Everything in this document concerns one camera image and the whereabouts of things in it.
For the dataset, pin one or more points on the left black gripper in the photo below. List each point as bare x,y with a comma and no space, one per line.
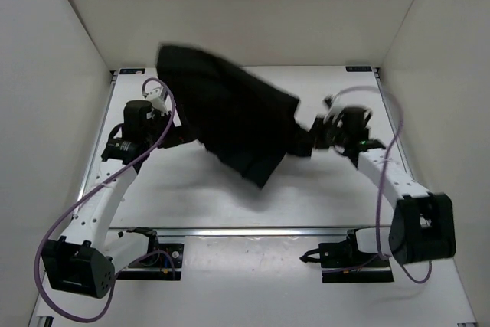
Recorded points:
177,136

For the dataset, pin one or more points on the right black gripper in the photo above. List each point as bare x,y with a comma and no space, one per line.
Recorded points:
319,126

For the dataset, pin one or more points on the black pleated skirt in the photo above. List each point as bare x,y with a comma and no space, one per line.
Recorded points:
247,123

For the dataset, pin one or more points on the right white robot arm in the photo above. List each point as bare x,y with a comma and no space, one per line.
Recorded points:
422,227

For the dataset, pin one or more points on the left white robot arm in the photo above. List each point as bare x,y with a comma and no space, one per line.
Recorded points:
84,260

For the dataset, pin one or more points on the left corner label sticker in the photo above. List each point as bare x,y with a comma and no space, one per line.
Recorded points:
131,71

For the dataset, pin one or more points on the corner label sticker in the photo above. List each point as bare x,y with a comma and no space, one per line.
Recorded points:
358,69
131,71

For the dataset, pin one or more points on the right corner label sticker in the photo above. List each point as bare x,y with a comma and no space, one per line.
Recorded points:
358,69

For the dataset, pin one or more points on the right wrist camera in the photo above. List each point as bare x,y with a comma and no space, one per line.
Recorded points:
335,106

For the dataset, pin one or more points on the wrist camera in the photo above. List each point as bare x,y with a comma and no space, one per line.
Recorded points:
157,97
335,106

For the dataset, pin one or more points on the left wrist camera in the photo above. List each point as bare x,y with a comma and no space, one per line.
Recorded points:
157,97

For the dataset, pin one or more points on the aluminium table rail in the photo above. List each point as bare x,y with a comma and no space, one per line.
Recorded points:
251,231

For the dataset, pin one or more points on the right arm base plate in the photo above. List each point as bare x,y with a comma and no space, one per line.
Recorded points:
345,262

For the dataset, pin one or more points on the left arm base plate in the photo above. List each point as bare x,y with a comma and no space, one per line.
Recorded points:
139,253

